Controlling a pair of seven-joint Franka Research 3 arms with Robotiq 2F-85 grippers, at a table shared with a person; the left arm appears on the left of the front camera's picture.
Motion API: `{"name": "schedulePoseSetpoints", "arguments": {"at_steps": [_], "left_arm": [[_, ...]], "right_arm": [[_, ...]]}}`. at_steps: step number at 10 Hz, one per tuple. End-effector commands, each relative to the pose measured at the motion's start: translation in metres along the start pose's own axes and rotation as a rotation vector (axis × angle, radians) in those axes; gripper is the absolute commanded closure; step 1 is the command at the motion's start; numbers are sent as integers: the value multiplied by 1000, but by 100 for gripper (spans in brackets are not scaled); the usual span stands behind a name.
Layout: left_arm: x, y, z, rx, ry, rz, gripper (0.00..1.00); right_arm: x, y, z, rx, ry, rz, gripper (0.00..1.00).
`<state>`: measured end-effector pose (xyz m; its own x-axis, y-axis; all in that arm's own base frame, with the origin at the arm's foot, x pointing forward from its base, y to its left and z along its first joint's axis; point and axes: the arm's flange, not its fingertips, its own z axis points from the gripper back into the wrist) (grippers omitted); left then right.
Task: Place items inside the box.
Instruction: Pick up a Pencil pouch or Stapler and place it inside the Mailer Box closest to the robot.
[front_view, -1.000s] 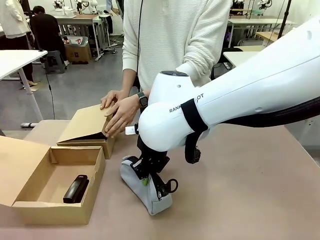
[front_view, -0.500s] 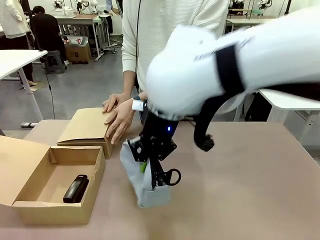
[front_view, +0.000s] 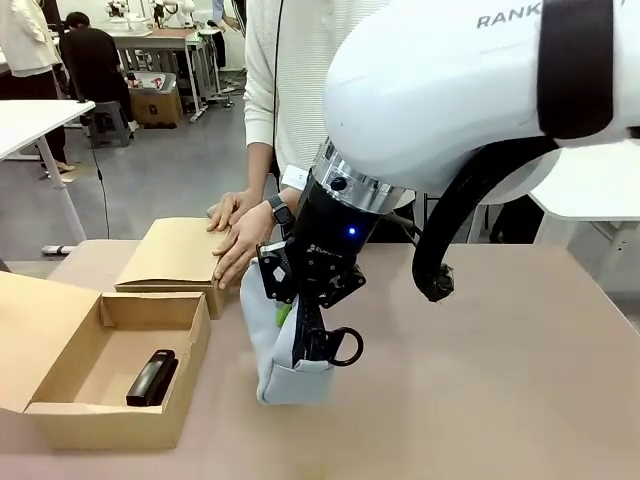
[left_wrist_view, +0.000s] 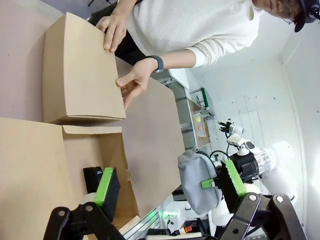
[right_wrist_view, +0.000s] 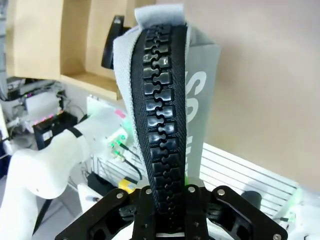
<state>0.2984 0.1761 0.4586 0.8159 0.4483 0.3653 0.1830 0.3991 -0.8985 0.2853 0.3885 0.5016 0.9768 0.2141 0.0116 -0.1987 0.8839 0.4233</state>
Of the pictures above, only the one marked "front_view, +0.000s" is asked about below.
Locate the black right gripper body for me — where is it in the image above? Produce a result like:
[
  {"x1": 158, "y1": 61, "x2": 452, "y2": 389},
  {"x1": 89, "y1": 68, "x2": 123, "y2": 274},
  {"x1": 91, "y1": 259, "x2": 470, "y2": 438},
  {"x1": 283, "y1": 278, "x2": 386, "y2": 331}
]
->
[{"x1": 287, "y1": 172, "x2": 384, "y2": 301}]

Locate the grey zippered pencil case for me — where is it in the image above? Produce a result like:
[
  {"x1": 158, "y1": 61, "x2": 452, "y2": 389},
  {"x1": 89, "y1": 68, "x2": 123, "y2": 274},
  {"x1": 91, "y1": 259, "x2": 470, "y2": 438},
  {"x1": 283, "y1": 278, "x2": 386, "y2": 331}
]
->
[{"x1": 239, "y1": 264, "x2": 365, "y2": 407}]

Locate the small lidded cardboard box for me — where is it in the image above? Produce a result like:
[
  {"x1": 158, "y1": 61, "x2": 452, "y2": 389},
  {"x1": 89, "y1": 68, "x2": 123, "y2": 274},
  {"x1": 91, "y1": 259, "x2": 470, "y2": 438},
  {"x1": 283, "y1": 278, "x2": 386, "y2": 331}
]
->
[{"x1": 113, "y1": 217, "x2": 246, "y2": 321}]

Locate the black stapler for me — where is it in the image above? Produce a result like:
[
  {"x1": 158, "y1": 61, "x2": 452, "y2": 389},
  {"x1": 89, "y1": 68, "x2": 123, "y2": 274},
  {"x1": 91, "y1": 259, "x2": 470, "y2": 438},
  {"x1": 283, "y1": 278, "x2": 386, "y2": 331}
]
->
[{"x1": 125, "y1": 348, "x2": 180, "y2": 409}]

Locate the person's left forearm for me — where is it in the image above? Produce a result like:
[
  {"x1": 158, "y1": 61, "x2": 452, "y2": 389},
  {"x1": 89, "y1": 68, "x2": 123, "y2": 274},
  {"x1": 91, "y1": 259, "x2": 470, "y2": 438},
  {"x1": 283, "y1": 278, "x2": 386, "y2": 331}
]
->
[{"x1": 277, "y1": 185, "x2": 304, "y2": 211}]

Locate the person's right forearm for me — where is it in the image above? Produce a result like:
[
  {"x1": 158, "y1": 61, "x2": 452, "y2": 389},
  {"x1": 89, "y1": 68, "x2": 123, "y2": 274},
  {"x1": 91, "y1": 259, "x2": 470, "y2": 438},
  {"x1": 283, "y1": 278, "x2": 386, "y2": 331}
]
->
[{"x1": 246, "y1": 143, "x2": 275, "y2": 201}]

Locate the brown printed cardboard box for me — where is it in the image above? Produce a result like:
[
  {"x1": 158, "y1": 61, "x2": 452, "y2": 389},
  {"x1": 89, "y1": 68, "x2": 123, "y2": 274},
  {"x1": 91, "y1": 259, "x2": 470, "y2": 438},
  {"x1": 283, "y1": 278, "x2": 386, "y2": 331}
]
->
[{"x1": 130, "y1": 89, "x2": 184, "y2": 126}]

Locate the open brown cardboard box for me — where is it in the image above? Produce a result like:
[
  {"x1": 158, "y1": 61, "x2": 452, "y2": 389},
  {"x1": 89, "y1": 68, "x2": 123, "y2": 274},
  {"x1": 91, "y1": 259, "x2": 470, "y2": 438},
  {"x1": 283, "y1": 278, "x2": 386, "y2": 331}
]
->
[{"x1": 0, "y1": 269, "x2": 212, "y2": 451}]

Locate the person's left hand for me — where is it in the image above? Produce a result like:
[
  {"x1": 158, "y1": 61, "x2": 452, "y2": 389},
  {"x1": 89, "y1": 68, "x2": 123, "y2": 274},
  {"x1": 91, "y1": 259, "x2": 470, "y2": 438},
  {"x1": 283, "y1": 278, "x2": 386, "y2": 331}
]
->
[{"x1": 212, "y1": 202, "x2": 275, "y2": 290}]

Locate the person's right hand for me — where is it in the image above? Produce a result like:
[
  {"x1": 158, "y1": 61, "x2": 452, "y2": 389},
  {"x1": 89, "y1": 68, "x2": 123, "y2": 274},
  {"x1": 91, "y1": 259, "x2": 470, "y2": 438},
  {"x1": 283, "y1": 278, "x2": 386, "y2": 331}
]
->
[{"x1": 205, "y1": 191, "x2": 264, "y2": 234}]

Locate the dark smartwatch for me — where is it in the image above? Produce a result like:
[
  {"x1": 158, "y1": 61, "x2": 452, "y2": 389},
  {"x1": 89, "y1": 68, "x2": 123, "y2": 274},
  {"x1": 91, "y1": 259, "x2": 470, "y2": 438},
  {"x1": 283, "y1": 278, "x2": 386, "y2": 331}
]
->
[{"x1": 267, "y1": 194, "x2": 296, "y2": 226}]

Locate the person in white sweater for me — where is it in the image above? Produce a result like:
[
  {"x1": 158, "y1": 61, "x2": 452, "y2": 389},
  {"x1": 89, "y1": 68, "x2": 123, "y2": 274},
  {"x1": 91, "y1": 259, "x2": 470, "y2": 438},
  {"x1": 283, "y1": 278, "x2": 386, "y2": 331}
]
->
[{"x1": 243, "y1": 0, "x2": 396, "y2": 201}]

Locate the clear plastic bin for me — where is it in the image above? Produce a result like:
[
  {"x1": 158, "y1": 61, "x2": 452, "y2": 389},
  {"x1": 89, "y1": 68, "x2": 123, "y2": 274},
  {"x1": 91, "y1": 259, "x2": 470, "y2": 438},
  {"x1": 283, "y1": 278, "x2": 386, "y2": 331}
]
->
[{"x1": 127, "y1": 71, "x2": 178, "y2": 95}]

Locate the grey plastic stool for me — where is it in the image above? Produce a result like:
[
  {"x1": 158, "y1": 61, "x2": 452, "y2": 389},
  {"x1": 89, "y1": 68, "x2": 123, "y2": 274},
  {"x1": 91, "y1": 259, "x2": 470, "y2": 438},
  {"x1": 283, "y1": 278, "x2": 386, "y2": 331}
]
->
[{"x1": 87, "y1": 99, "x2": 135, "y2": 149}]

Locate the person in dark clothes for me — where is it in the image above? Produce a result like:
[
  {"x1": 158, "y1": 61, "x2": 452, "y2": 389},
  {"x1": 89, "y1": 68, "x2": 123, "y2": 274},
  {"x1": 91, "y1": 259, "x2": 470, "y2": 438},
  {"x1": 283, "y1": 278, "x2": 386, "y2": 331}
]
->
[{"x1": 219, "y1": 0, "x2": 251, "y2": 39}]

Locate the grey metal desk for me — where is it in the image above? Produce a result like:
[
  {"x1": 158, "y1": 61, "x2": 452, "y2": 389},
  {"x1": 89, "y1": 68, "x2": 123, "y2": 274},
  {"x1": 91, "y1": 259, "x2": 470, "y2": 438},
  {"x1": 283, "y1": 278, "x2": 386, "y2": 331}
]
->
[{"x1": 107, "y1": 27, "x2": 224, "y2": 124}]

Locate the large white table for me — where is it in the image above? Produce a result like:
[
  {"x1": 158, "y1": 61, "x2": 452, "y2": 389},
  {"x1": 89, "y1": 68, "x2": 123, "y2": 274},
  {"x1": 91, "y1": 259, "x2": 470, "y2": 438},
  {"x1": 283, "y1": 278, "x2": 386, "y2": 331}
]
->
[{"x1": 527, "y1": 189, "x2": 640, "y2": 301}]

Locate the seated person in black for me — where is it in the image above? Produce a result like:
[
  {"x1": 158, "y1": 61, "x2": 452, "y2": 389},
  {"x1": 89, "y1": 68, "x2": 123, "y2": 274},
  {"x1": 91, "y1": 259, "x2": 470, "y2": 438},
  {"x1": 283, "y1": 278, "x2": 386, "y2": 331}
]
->
[{"x1": 58, "y1": 10, "x2": 136, "y2": 131}]

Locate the white table with leg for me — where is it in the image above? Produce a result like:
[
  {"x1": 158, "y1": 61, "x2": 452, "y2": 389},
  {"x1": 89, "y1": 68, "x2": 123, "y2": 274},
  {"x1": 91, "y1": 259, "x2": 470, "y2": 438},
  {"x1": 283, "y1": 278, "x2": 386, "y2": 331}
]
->
[{"x1": 0, "y1": 98, "x2": 97, "y2": 256}]

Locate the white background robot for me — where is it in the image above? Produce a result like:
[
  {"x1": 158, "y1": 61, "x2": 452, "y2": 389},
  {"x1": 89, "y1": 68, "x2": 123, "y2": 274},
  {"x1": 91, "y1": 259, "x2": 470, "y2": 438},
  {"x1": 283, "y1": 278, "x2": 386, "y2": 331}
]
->
[{"x1": 104, "y1": 0, "x2": 154, "y2": 36}]

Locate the person in cream coat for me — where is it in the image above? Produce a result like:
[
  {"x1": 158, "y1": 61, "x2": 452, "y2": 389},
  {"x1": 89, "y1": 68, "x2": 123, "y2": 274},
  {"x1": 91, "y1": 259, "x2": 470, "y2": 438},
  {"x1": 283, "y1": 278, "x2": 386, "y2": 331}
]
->
[{"x1": 0, "y1": 0, "x2": 69, "y2": 176}]

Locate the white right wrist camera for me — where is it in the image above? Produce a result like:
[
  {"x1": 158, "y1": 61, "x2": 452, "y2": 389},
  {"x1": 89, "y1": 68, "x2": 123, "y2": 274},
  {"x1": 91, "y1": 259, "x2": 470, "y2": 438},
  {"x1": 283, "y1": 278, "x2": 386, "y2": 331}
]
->
[{"x1": 281, "y1": 164, "x2": 308, "y2": 190}]

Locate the right arm black cable sleeve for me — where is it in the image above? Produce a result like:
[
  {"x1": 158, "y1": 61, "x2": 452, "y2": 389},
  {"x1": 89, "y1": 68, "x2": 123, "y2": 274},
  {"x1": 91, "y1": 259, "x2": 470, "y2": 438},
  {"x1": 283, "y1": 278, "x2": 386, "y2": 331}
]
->
[{"x1": 410, "y1": 134, "x2": 561, "y2": 304}]

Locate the thin black hanging cable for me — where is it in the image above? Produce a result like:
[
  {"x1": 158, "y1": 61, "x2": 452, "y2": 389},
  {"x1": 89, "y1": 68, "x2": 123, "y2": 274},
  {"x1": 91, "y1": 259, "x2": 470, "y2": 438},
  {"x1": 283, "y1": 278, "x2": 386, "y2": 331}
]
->
[{"x1": 272, "y1": 0, "x2": 287, "y2": 176}]

